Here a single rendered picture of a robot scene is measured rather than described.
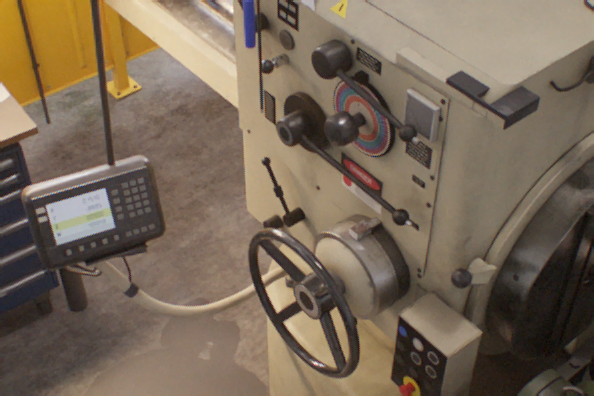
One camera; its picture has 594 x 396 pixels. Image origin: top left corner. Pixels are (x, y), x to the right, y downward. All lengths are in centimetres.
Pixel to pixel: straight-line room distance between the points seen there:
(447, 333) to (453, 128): 47
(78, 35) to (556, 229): 309
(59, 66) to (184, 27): 163
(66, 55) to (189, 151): 76
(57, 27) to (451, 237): 298
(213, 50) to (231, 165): 145
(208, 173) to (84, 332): 103
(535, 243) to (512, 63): 44
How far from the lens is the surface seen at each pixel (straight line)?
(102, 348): 366
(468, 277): 185
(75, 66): 466
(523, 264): 198
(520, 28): 181
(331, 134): 184
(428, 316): 196
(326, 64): 182
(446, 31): 177
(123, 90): 484
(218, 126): 455
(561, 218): 196
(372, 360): 281
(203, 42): 298
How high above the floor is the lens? 287
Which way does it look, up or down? 44 degrees down
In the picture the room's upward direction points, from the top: straight up
